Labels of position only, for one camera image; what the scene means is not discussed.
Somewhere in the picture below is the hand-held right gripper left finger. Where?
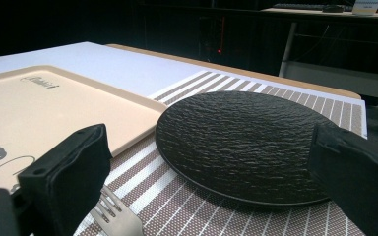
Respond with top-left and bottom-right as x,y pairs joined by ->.
17,123 -> 113,236

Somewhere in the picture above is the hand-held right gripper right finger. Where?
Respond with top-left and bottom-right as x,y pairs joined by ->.
307,124 -> 378,236

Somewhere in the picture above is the silver metal fork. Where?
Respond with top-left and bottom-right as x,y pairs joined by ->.
89,185 -> 145,236

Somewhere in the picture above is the beige plastic tray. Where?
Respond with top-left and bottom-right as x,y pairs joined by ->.
0,64 -> 168,195

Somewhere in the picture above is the black textured plate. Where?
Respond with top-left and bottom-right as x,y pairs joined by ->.
155,90 -> 340,207

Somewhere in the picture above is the white board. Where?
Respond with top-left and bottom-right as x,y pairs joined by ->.
0,41 -> 368,139

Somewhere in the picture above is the background desk with metal legs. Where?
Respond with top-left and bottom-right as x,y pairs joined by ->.
261,7 -> 378,98

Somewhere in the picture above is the brown striped placemat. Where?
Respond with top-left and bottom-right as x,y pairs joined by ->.
73,70 -> 368,236

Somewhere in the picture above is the white box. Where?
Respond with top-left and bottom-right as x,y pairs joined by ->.
351,0 -> 378,17

